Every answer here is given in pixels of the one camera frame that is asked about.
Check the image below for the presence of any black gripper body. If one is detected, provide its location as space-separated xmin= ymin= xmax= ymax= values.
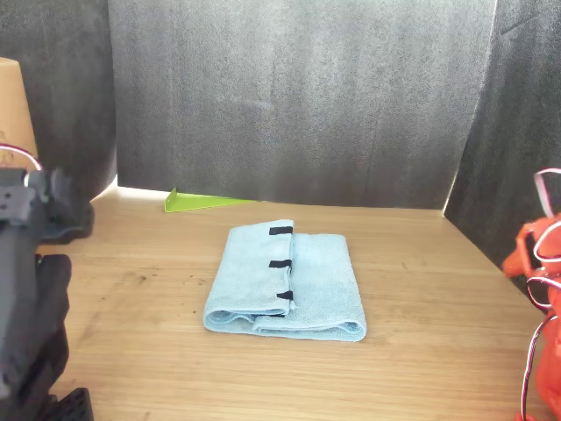
xmin=25 ymin=168 xmax=74 ymax=216

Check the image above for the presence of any grey felt panel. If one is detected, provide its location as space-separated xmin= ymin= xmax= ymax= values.
xmin=442 ymin=0 xmax=561 ymax=299
xmin=107 ymin=0 xmax=499 ymax=210
xmin=0 ymin=0 xmax=119 ymax=203

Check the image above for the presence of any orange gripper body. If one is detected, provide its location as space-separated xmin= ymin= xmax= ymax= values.
xmin=501 ymin=218 xmax=561 ymax=282

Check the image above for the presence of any cardboard box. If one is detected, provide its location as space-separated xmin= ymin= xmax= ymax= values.
xmin=0 ymin=56 xmax=39 ymax=161

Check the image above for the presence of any servo cable of orange arm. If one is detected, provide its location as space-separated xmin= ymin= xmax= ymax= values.
xmin=519 ymin=168 xmax=561 ymax=421

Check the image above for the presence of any light blue towel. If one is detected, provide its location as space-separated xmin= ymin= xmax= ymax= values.
xmin=202 ymin=218 xmax=367 ymax=343

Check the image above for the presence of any servo cable of black arm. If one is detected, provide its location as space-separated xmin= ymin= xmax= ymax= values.
xmin=0 ymin=144 xmax=44 ymax=173

